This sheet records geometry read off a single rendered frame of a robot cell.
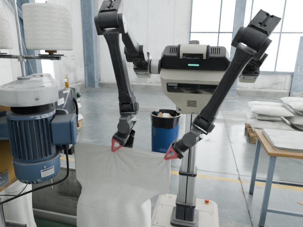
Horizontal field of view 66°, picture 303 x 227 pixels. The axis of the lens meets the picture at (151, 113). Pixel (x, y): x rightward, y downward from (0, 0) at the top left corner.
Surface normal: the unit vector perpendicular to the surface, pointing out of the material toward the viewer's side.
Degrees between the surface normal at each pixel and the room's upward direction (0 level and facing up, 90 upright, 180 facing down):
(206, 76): 40
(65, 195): 90
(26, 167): 91
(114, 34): 110
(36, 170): 92
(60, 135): 90
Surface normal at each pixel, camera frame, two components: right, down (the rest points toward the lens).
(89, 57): -0.22, 0.25
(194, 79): -0.13, -0.58
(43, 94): 0.79, 0.19
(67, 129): 0.19, 0.26
